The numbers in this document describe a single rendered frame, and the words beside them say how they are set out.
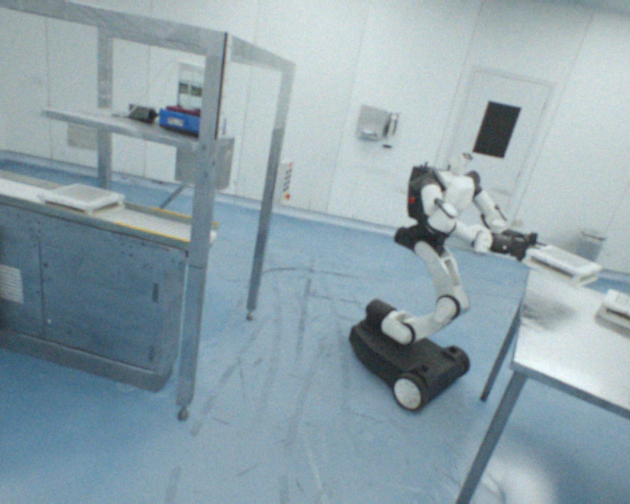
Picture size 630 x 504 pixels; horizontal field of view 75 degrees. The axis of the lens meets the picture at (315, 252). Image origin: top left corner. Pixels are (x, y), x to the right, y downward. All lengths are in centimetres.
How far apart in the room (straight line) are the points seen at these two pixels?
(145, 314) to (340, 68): 383
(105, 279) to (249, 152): 349
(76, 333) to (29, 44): 445
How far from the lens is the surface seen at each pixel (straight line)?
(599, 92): 595
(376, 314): 267
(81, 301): 223
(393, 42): 521
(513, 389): 157
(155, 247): 182
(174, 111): 177
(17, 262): 237
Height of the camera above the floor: 152
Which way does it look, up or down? 21 degrees down
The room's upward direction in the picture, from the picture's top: 12 degrees clockwise
